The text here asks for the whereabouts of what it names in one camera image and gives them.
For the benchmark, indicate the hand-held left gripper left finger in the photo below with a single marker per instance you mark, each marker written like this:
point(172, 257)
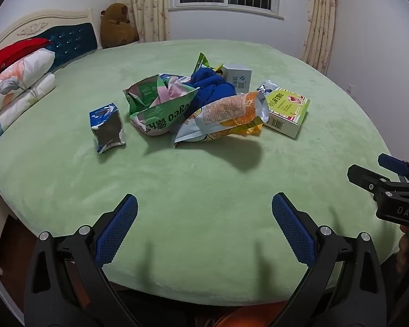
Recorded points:
point(117, 231)

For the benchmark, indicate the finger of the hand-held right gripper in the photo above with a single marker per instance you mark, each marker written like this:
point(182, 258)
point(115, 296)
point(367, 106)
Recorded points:
point(392, 163)
point(363, 176)

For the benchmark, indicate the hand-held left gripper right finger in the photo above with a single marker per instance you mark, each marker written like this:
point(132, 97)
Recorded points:
point(293, 228)

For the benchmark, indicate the blue snack packet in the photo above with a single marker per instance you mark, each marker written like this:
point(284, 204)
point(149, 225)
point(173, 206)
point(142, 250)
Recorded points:
point(105, 126)

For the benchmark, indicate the lime green snack bag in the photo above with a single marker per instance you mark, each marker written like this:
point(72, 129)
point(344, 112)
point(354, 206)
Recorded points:
point(201, 62)

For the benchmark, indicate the green fleece blanket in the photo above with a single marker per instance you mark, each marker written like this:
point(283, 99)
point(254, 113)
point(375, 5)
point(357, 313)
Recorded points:
point(191, 177)

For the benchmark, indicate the green and yellow flat box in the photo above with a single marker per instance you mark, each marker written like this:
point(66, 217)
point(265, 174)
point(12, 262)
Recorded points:
point(286, 109)

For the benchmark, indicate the green and pink snack bag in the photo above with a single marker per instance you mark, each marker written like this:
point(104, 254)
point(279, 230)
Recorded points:
point(156, 115)

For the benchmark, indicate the orange snack bag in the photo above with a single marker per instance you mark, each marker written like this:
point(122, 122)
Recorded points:
point(221, 112)

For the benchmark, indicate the white cardboard box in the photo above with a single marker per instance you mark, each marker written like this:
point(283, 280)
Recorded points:
point(238, 76)

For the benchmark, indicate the floral cream curtain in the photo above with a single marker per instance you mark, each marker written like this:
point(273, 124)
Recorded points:
point(146, 3)
point(320, 20)

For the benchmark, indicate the blue cloth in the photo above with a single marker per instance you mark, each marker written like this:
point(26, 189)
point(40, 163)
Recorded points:
point(211, 88)

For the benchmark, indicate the floral white pillow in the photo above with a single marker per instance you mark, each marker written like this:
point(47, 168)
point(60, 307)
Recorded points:
point(20, 71)
point(24, 98)

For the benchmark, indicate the cream headboard with blue padding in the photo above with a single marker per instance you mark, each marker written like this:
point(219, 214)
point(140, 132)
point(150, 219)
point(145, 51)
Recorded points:
point(71, 37)

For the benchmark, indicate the brown plush toy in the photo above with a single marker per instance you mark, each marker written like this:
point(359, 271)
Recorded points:
point(117, 27)

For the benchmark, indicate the red pillow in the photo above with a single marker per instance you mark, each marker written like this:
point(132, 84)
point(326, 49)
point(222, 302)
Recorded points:
point(10, 56)

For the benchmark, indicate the white wall socket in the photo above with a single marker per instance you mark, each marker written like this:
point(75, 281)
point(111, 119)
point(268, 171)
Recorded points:
point(350, 88)

